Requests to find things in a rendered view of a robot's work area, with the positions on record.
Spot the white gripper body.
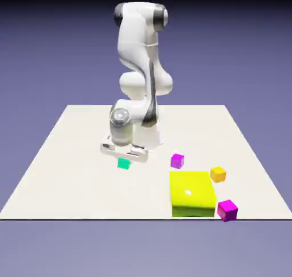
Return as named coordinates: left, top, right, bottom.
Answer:
left=99, top=135, right=149, bottom=164

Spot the small green cube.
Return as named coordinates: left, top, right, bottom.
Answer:
left=116, top=157, right=132, bottom=170

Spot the small magenta cube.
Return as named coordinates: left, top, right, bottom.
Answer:
left=170, top=153, right=185, bottom=169
left=216, top=199, right=239, bottom=222

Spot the small orange cube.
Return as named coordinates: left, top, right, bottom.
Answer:
left=210, top=166, right=227, bottom=184

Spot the large yellow box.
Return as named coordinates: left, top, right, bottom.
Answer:
left=169, top=170, right=217, bottom=218

